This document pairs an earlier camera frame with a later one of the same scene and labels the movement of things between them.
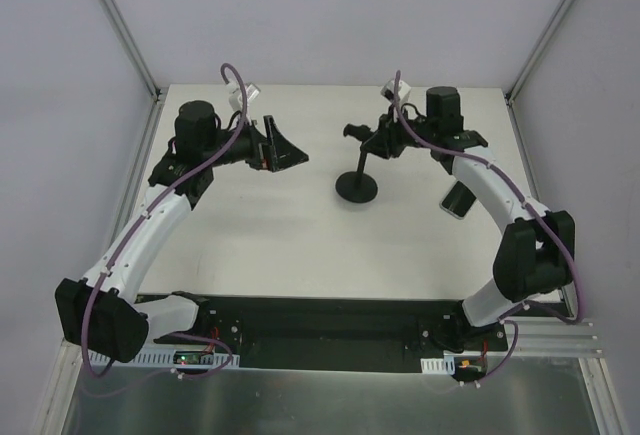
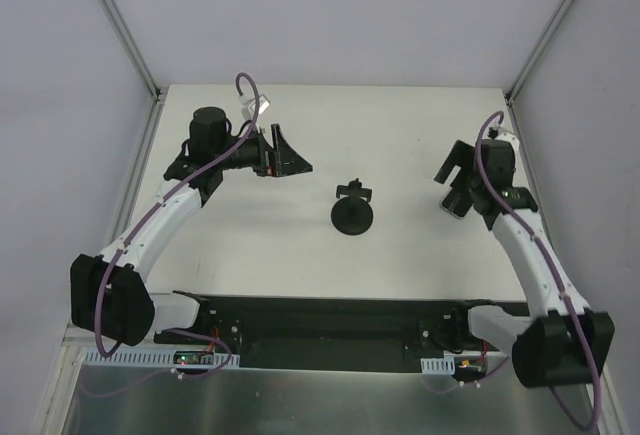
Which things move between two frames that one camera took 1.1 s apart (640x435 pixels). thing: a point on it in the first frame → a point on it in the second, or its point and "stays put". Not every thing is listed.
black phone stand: x=358 y=186 → x=352 y=215
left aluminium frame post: x=122 y=27 stays put
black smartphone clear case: x=458 y=200 stays put
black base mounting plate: x=335 y=333 stays put
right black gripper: x=379 y=136 → x=461 y=181
